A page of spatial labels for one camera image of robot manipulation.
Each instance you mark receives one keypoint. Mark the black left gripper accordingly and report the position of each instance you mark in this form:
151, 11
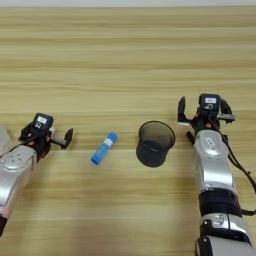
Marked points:
41, 143

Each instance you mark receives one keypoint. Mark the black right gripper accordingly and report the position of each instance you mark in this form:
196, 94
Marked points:
206, 121

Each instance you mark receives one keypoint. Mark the blue glue stick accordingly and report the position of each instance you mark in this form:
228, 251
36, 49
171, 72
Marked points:
104, 149

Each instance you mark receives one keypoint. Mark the black mesh cup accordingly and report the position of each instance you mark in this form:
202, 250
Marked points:
151, 155

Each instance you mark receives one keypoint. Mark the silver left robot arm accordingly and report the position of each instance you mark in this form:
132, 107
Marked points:
15, 176

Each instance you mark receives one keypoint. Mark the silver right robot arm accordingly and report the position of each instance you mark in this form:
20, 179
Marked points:
215, 166

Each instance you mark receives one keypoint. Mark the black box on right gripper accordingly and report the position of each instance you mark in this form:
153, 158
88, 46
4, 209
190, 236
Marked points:
209, 101

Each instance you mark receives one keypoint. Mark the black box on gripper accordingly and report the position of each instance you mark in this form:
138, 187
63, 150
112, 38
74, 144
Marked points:
42, 121
209, 101

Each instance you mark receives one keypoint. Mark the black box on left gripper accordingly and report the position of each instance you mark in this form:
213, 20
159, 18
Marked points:
42, 121

